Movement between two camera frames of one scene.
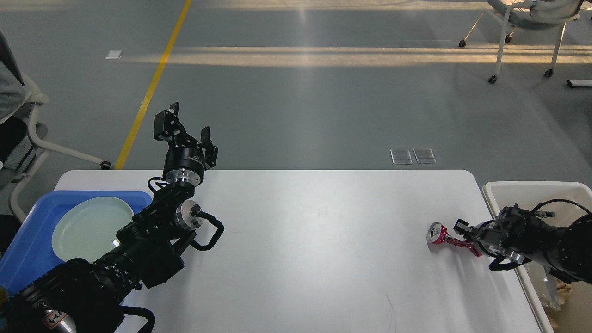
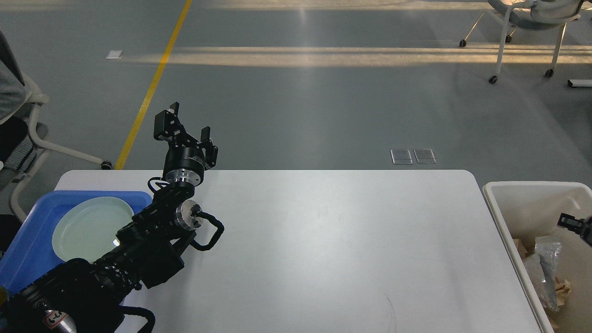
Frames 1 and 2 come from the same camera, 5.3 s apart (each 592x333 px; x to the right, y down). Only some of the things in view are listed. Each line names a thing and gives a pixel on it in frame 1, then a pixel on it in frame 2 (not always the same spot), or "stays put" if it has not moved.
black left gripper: (184, 160) stays put
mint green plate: (88, 229) stays put
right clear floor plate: (424, 156) stays put
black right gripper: (473, 232) to (577, 225)
